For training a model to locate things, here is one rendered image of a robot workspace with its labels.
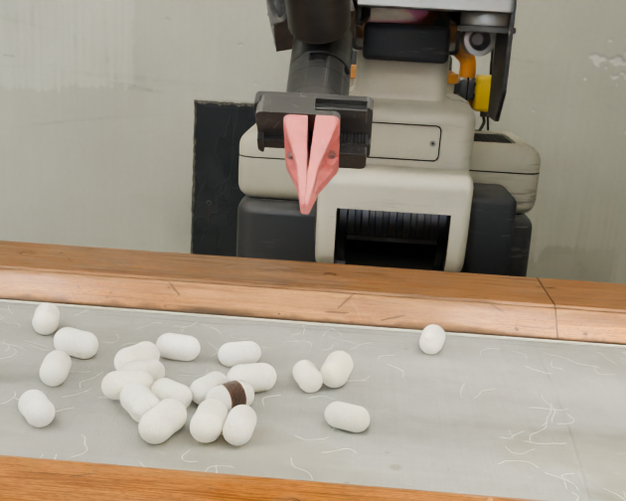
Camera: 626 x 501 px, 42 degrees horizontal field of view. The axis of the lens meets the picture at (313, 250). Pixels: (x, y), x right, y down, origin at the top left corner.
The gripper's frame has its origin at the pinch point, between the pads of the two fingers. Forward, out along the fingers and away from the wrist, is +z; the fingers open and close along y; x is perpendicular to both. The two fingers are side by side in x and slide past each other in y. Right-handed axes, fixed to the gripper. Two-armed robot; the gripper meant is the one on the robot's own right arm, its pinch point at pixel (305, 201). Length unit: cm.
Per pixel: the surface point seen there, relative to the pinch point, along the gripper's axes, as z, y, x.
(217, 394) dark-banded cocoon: 18.9, -4.2, -3.1
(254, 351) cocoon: 12.6, -2.9, 2.9
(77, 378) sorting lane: 16.6, -15.4, 1.1
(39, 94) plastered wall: -139, -100, 134
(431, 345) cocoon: 9.2, 11.0, 6.2
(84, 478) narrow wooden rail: 28.0, -8.9, -11.9
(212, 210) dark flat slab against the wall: -114, -43, 158
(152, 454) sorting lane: 24.1, -7.2, -5.3
